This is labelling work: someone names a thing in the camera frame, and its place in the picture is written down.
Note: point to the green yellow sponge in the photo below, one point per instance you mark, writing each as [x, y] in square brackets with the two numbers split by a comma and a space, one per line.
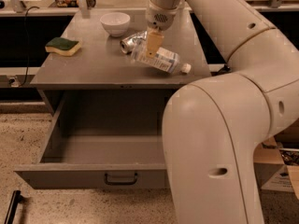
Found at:
[62, 46]

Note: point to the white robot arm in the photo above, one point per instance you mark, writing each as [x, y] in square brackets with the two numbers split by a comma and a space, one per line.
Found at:
[212, 126]

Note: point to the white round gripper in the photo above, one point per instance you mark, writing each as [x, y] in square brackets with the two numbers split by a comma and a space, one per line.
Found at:
[159, 20]

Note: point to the white ceramic bowl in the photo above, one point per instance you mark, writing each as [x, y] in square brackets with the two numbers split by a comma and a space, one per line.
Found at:
[115, 23]

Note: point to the black bar floor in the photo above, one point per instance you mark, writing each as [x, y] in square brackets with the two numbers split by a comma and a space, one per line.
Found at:
[16, 198]

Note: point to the crushed silver can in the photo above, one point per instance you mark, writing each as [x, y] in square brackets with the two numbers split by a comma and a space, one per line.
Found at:
[128, 43]

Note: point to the blue label plastic bottle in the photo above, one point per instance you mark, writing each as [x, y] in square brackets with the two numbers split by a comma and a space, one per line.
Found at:
[164, 60]

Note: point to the cardboard box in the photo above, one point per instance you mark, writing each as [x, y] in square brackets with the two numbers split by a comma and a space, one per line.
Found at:
[276, 161]

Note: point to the grey metal cabinet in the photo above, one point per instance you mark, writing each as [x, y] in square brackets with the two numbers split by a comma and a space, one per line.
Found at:
[100, 64]

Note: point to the grey open top drawer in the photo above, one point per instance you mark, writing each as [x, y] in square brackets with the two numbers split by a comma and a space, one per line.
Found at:
[98, 132]

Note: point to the black drawer handle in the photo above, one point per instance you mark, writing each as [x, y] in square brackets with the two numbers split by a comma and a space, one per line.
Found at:
[120, 179]

